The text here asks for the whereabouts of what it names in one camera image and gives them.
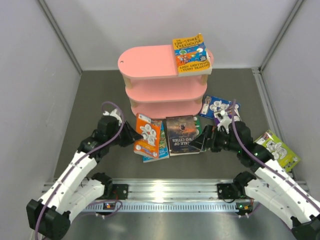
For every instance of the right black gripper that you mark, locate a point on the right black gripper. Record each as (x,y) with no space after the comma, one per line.
(202,142)

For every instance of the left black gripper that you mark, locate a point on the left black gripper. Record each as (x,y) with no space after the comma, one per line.
(131,135)

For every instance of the orange 78-storey treehouse book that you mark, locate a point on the orange 78-storey treehouse book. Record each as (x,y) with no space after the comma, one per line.
(150,130)

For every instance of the dark tale of two cities book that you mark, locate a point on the dark tale of two cities book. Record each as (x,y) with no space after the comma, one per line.
(181,130)

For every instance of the blue 26-storey treehouse book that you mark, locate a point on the blue 26-storey treehouse book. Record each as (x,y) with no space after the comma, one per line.
(163,148)

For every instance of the yellow 130-storey treehouse book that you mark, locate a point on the yellow 130-storey treehouse book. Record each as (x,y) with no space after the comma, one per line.
(191,56)

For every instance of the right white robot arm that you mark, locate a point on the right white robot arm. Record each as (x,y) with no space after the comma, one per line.
(266,182)

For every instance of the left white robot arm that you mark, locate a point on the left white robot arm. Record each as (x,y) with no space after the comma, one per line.
(52,214)

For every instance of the dark blue treehouse book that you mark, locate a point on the dark blue treehouse book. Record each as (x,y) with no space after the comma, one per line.
(213,106)

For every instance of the purple treehouse book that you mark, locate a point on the purple treehouse book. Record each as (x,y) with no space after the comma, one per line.
(217,121)

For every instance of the pink three-tier shelf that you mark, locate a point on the pink three-tier shelf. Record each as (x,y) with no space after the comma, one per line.
(153,86)

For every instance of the lime green treehouse book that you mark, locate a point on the lime green treehouse book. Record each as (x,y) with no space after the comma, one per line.
(286,158)

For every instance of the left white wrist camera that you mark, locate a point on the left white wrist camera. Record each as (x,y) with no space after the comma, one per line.
(114,113)

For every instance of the aluminium mounting rail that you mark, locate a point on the aluminium mounting rail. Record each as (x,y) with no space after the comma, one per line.
(143,195)

